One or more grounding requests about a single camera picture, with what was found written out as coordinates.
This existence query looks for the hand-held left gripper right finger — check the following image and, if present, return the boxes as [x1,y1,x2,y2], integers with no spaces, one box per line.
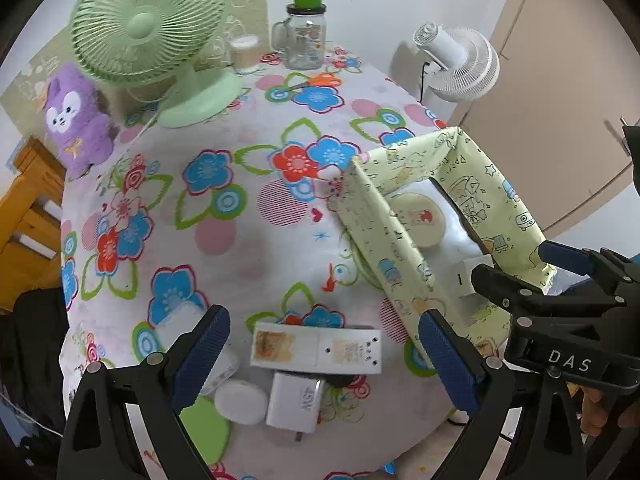
[419,309,592,480]

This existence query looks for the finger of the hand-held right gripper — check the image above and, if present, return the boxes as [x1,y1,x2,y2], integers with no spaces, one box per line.
[472,264,621,318]
[540,240,640,296]

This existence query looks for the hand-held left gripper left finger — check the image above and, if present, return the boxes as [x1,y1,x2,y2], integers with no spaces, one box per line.
[59,305,232,480]

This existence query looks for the green round lid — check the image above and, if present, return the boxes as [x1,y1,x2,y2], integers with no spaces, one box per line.
[179,395,232,467]

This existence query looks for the white charger plug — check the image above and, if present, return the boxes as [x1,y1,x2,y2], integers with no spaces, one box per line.
[265,372,327,443]

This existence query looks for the white rectangular case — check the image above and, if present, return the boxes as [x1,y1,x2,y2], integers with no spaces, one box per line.
[250,324,382,376]

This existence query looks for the yellow-green printed fabric storage box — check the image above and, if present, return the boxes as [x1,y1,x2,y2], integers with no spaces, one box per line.
[330,127,558,356]

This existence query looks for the person's right hand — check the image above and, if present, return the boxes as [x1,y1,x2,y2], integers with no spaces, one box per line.
[582,390,621,437]

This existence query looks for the small white adapter box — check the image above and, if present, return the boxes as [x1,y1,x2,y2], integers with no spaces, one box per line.
[451,255,494,302]

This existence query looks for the white round cotton pad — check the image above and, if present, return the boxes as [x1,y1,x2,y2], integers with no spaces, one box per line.
[215,380,269,426]

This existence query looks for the floral tablecloth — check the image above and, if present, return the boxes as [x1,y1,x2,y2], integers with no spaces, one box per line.
[59,47,516,480]

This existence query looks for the cream round compact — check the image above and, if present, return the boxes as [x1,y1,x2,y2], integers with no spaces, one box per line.
[392,192,447,249]

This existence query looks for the beige cabinet door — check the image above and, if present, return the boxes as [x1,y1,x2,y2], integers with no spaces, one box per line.
[450,0,640,233]

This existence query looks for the black cloth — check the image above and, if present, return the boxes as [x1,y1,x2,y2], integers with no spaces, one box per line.
[0,287,71,461]

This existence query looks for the white fan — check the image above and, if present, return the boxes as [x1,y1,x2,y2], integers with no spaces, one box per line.
[412,22,501,103]

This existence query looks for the wooden chair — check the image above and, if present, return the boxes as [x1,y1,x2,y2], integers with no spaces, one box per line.
[0,137,67,311]

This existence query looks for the purple plush toy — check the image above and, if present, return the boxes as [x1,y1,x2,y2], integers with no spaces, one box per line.
[42,63,116,181]

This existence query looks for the cotton swab container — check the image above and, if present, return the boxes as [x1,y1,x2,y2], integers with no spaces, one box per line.
[230,34,262,75]

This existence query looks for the glass mug jar green lid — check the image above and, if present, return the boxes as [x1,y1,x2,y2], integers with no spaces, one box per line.
[270,0,328,72]

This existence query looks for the green desk fan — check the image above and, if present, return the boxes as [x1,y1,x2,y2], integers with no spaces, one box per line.
[70,0,243,128]

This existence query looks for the thin white cable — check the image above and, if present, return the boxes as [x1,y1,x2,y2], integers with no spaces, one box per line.
[0,394,62,437]

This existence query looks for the black fan cable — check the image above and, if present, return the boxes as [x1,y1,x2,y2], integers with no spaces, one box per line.
[417,61,432,104]

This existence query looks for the white fan cable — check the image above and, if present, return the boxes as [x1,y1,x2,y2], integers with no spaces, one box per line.
[132,85,178,138]

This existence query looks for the orange-handled scissors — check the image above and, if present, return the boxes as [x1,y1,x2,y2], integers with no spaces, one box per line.
[272,72,338,96]

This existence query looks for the olive printed wall cloth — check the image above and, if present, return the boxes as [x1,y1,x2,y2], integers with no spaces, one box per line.
[0,0,271,126]

